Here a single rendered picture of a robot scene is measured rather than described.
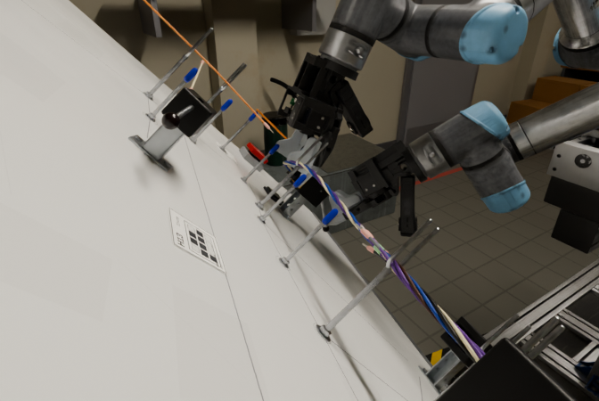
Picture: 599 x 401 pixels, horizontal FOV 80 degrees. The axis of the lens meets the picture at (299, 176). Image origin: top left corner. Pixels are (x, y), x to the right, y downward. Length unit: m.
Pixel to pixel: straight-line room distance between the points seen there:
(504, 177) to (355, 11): 0.37
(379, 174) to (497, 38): 0.28
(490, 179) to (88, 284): 0.62
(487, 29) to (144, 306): 0.48
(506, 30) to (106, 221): 0.49
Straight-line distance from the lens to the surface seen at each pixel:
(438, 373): 0.63
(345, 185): 2.38
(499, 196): 0.71
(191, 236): 0.28
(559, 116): 0.81
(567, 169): 1.10
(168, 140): 0.36
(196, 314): 0.22
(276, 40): 2.96
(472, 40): 0.55
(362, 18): 0.57
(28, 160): 0.23
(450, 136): 0.66
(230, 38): 2.62
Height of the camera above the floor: 1.42
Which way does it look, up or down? 25 degrees down
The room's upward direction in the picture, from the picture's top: straight up
